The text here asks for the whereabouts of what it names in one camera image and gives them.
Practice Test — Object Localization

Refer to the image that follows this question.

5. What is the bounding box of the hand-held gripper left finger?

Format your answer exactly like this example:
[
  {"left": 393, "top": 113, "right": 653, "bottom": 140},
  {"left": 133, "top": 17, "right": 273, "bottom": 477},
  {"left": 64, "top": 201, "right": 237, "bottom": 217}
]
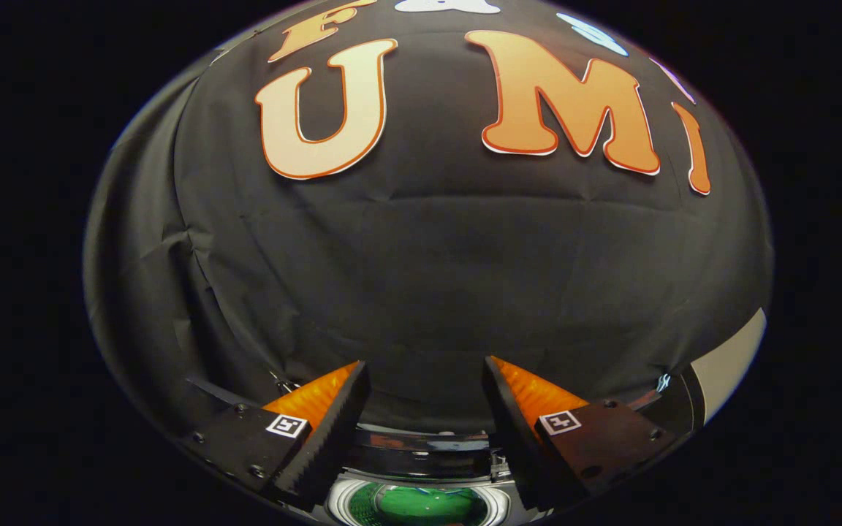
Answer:
[{"left": 181, "top": 360, "right": 372, "bottom": 512}]

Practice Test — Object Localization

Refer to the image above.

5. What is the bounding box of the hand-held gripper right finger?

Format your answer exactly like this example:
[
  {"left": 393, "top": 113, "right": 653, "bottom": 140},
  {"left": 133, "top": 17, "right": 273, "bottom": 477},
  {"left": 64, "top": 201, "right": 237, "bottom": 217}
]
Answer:
[{"left": 481, "top": 356, "right": 679, "bottom": 512}]

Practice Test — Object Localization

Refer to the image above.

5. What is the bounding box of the transparent washing machine lid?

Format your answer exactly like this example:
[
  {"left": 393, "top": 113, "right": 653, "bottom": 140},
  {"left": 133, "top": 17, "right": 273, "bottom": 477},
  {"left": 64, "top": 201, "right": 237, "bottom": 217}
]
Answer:
[{"left": 186, "top": 369, "right": 707, "bottom": 480}]

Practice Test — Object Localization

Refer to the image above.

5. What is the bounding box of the green polo shirt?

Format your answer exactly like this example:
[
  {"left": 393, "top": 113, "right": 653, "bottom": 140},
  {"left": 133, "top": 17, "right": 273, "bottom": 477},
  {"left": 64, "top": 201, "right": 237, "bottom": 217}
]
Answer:
[{"left": 370, "top": 486, "right": 489, "bottom": 526}]

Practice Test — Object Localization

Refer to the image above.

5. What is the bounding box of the black backdrop cloth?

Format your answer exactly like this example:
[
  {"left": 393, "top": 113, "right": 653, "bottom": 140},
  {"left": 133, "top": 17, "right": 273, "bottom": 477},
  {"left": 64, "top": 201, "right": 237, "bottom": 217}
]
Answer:
[{"left": 83, "top": 0, "right": 773, "bottom": 439}]

